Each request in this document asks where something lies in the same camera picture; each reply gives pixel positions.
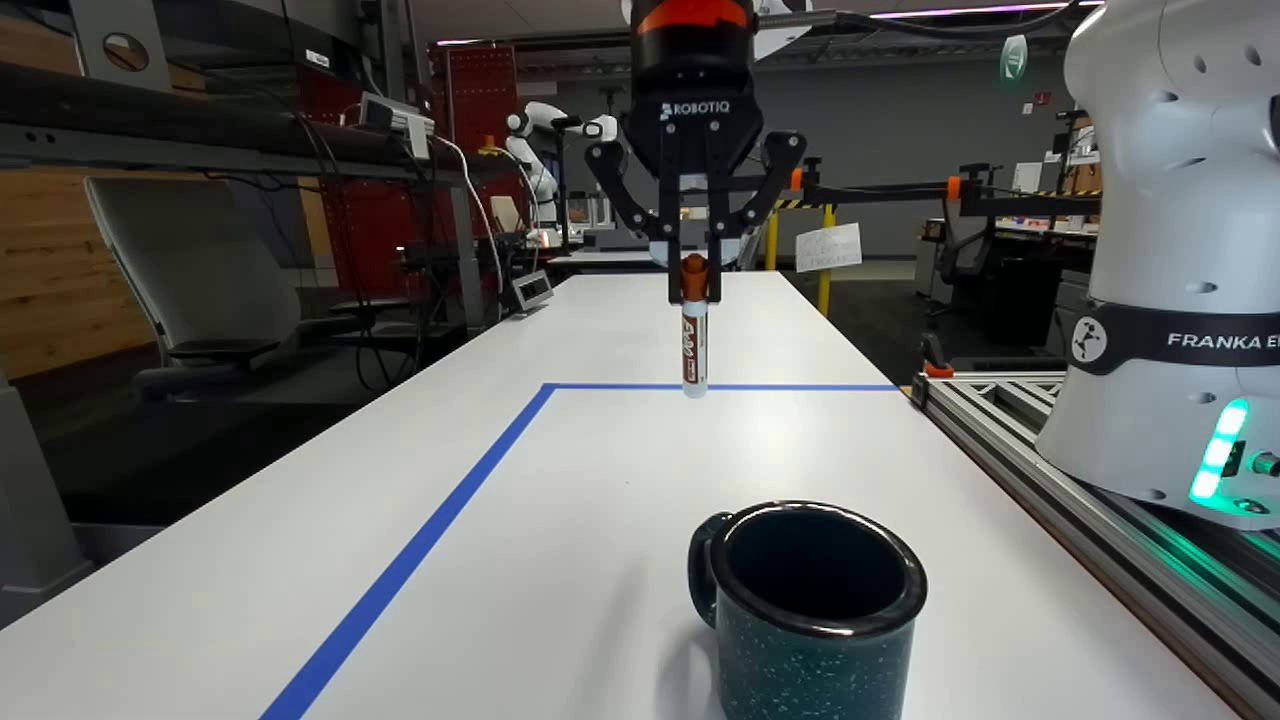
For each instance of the black gripper orange collar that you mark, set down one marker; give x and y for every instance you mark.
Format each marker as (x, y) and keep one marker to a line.
(693, 95)

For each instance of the orange capped white marker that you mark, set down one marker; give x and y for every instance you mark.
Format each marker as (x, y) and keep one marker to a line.
(693, 345)

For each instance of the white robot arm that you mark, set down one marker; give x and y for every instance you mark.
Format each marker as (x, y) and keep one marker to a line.
(1172, 200)

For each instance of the white paper sign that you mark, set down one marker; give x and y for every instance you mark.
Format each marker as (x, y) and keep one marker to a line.
(830, 248)

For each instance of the small white background robot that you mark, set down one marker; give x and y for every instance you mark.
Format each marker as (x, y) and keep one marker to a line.
(536, 174)

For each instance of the small gray display device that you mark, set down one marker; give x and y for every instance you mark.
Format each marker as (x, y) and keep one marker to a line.
(529, 290)

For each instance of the red cabinet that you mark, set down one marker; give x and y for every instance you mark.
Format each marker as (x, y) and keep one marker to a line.
(472, 95)

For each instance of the white box device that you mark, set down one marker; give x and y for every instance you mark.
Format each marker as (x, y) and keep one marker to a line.
(400, 124)

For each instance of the black background workbench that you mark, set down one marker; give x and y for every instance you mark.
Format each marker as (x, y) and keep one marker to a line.
(1014, 200)

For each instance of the teal round light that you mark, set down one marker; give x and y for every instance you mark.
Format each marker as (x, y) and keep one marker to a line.
(1014, 59)

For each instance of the blue tape outline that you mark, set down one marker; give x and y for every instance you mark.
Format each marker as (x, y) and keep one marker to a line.
(400, 564)

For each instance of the dark green speckled mug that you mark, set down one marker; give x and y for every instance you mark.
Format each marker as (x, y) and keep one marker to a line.
(815, 666)

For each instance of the gray chair back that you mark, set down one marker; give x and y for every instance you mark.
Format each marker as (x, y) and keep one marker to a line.
(202, 266)

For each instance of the black shelf beam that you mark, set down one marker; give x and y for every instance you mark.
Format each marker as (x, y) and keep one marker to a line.
(133, 124)

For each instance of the yellow post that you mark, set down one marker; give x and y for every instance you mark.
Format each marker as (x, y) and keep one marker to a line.
(774, 243)
(824, 293)

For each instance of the aluminium rail base frame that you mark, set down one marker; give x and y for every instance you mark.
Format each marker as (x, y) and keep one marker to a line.
(992, 414)

